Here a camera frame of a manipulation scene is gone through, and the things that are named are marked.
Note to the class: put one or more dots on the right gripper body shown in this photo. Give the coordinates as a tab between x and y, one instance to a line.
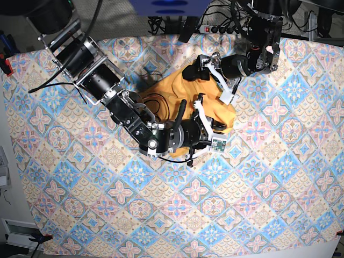
189	133

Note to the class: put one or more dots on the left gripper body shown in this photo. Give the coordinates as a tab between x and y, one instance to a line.
230	67

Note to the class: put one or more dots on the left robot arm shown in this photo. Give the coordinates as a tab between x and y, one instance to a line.
261	25

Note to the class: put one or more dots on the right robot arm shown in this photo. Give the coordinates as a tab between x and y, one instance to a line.
89	68

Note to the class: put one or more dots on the white power strip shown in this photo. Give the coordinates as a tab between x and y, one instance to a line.
212	29

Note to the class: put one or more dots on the patterned blue tablecloth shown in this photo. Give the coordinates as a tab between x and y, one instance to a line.
277	185

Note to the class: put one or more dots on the red clamp left upper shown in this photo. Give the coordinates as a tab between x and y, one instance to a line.
5	65

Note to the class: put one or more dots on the white box left lower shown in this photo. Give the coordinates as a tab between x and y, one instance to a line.
18	233

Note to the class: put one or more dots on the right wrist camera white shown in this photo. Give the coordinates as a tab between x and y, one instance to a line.
218	144

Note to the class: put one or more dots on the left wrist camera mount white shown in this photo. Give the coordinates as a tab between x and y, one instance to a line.
227	97

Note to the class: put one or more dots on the black mount post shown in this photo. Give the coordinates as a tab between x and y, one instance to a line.
188	28

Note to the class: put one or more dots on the grey camera mount plate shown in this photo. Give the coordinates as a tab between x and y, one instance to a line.
149	8

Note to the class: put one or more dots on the blue handled tool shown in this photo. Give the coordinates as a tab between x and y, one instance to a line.
10	46

